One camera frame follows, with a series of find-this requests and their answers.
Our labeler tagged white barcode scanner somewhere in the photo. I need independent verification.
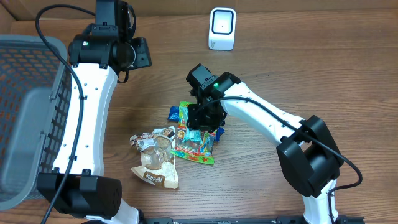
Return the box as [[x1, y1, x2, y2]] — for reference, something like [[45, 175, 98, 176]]
[[208, 7, 236, 51]]

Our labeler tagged green Haribo candy bag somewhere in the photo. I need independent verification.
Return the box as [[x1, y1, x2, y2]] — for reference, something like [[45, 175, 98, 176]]
[[172, 101, 216, 165]]

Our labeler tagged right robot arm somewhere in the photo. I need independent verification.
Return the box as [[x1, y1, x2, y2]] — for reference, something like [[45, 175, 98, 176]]
[[186, 64, 343, 223]]

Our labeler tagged grey plastic shopping basket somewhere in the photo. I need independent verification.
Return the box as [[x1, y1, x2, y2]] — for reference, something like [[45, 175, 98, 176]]
[[1, 34, 71, 210]]

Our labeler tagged cookie bag brown white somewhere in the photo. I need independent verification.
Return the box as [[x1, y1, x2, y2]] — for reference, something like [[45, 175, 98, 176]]
[[130, 126, 179, 189]]

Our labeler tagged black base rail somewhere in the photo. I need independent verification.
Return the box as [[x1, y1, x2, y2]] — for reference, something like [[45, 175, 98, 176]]
[[83, 215, 365, 224]]

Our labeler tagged blue snack wrapper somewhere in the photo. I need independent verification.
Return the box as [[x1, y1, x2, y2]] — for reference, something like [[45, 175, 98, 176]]
[[167, 106, 224, 142]]

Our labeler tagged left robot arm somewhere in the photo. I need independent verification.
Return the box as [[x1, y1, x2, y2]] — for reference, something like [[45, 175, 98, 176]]
[[37, 0, 152, 223]]

